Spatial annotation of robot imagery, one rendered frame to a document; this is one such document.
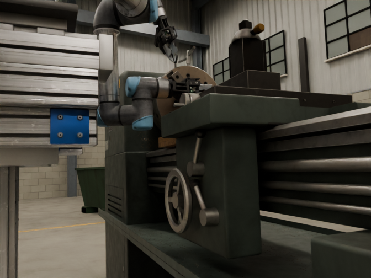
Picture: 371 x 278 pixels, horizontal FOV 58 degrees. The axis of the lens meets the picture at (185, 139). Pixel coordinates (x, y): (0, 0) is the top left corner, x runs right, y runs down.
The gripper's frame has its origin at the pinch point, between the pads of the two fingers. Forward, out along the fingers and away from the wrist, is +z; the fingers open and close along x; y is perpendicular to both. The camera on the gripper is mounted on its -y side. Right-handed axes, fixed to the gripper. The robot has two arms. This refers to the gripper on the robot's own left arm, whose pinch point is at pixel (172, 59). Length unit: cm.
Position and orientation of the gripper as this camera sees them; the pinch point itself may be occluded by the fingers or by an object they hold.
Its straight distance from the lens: 171.5
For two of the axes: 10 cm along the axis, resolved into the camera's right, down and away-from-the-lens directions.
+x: 8.6, -3.4, 3.9
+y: 3.8, -0.9, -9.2
